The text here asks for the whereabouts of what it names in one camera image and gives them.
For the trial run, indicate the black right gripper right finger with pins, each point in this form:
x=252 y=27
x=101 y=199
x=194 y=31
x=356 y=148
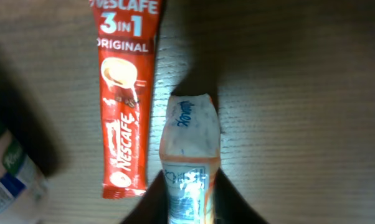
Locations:
x=230 y=206

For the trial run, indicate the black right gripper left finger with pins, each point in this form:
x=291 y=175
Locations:
x=153 y=207

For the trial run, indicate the small red sachet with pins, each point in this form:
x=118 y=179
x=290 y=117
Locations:
x=126 y=58

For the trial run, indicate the small orange box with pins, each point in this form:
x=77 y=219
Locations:
x=190 y=155

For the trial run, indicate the green lid spice jar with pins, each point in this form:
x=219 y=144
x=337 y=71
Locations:
x=23 y=187

